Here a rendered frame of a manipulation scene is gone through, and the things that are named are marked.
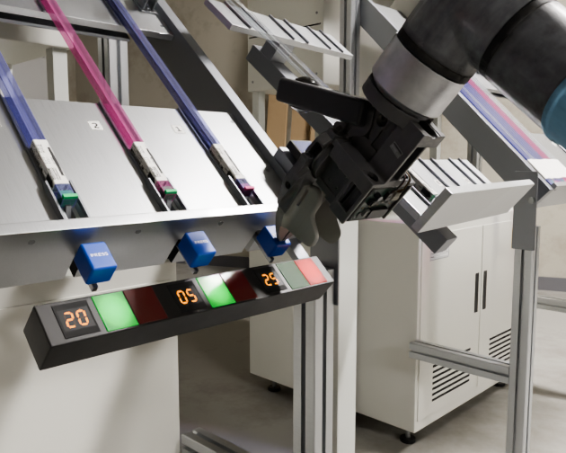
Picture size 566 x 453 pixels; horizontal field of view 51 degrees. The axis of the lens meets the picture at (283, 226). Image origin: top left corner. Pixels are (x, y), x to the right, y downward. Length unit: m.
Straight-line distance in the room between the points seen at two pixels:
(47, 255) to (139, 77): 4.21
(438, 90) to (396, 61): 0.04
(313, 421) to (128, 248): 0.38
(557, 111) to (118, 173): 0.41
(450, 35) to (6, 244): 0.39
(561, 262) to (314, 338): 3.20
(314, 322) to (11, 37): 0.77
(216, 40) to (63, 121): 3.78
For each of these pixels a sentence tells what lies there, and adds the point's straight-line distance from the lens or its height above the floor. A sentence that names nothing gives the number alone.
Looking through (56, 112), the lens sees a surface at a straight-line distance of 0.69.
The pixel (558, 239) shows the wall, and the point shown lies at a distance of 3.89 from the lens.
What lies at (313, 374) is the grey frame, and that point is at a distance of 0.81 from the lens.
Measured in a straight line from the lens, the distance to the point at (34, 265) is 0.56.
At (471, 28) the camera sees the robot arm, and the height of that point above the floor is 0.89.
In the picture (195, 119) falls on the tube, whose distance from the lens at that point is 0.76.
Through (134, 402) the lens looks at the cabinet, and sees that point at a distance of 1.01.
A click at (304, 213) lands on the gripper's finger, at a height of 0.73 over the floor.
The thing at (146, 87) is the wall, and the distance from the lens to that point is 4.69.
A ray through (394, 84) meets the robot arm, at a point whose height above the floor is 0.85.
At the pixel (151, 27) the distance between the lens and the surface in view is 0.95.
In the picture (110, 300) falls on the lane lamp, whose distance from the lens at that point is 0.53.
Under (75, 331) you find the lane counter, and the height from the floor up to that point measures 0.65.
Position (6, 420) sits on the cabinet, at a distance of 0.92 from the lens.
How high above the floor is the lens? 0.79
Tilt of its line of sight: 7 degrees down
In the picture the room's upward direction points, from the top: straight up
